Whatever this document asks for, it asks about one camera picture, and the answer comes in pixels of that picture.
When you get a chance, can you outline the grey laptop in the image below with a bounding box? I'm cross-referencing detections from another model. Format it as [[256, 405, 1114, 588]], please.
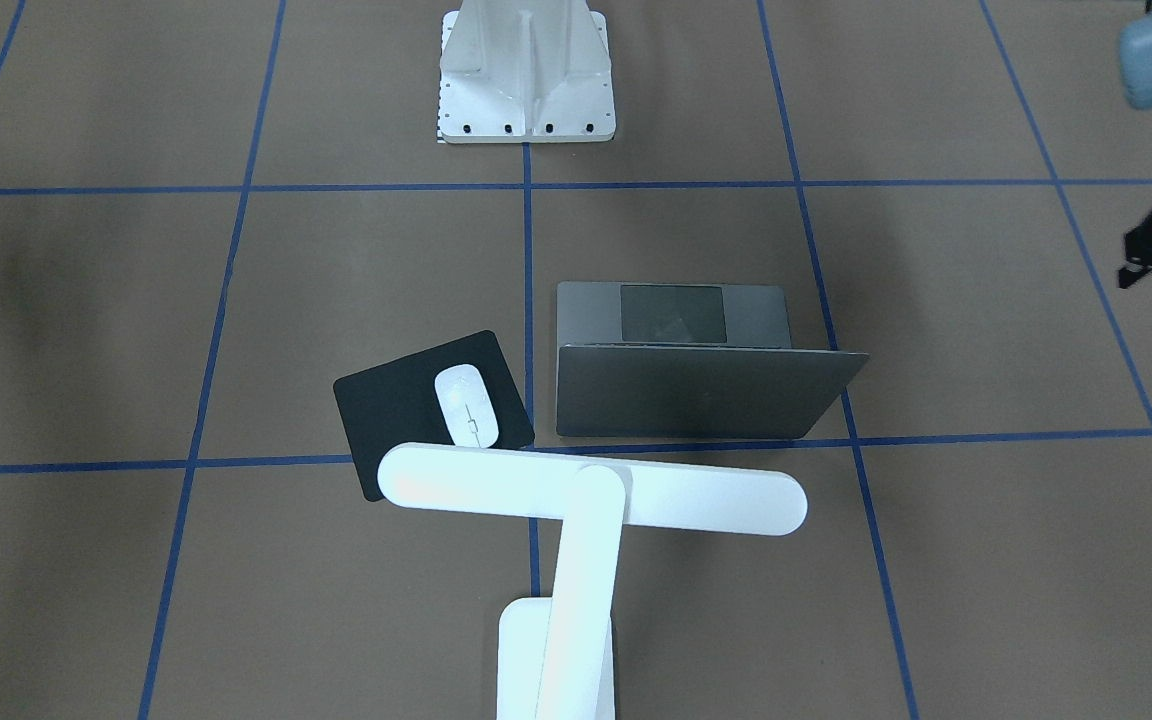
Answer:
[[556, 281, 869, 439]]

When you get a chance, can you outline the white computer mouse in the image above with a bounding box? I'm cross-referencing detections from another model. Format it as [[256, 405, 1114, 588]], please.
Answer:
[[434, 364, 500, 448]]

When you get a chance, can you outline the black mouse pad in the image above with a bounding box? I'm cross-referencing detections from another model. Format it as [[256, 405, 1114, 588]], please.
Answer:
[[333, 331, 535, 502]]

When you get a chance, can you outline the white desk lamp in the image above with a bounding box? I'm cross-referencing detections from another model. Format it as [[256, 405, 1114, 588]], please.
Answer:
[[378, 442, 809, 719]]

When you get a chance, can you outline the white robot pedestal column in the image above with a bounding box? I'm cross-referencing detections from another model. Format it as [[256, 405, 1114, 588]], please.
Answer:
[[435, 1, 617, 145]]

